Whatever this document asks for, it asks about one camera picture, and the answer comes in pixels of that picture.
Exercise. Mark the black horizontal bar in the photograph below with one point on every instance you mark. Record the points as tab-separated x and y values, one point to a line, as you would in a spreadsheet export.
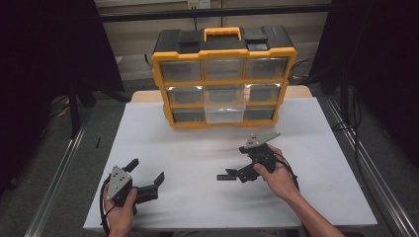
164	15

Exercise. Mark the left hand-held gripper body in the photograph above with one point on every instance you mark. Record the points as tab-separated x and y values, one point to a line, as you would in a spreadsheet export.
118	184

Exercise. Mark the person's right hand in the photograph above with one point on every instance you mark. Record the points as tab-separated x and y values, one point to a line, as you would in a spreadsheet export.
280	182

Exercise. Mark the aluminium floor rail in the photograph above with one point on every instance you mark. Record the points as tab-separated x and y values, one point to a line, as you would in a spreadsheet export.
375	177
54	191

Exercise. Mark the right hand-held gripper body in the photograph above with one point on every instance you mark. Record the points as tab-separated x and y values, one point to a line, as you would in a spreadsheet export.
262	154

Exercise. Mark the small black block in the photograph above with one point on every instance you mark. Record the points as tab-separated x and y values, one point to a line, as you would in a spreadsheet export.
225	177

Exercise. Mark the wooden table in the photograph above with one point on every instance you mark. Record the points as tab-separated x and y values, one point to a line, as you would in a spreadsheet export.
145	96

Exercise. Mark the black metal stand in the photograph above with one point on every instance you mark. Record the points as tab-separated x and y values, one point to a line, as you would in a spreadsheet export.
74	112

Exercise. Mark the white wall outlet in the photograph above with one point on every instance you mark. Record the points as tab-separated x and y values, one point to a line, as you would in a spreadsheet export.
198	3

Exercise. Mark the black curtain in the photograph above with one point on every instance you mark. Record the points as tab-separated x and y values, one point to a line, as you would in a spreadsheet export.
385	65
39	65

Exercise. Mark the white table cover sheet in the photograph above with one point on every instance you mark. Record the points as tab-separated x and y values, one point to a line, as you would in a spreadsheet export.
184	151

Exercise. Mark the yellow black organizer case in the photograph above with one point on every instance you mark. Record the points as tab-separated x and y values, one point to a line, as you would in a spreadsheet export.
224	44

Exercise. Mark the person's left hand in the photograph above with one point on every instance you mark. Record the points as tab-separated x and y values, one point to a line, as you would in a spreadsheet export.
120	220

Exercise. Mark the clear plastic drawer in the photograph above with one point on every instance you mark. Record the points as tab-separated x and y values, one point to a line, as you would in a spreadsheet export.
224	112

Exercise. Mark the set of clear drawers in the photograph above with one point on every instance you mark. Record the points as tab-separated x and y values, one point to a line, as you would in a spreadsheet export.
181	70

